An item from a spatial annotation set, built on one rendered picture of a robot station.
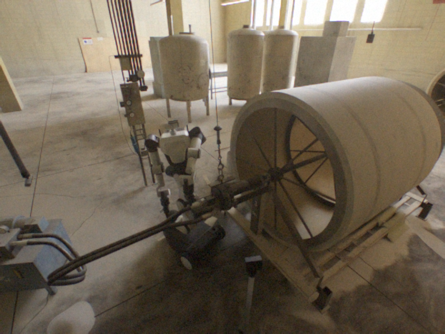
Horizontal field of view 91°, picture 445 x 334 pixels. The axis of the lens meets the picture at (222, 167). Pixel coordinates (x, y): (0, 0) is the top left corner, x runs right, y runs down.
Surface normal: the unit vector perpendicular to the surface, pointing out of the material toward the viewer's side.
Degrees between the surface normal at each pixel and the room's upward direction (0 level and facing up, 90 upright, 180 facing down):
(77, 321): 10
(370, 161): 58
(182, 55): 90
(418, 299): 0
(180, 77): 90
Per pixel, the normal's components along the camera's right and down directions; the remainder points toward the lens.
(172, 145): 0.16, 0.42
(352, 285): 0.00, -0.86
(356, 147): 0.40, -0.23
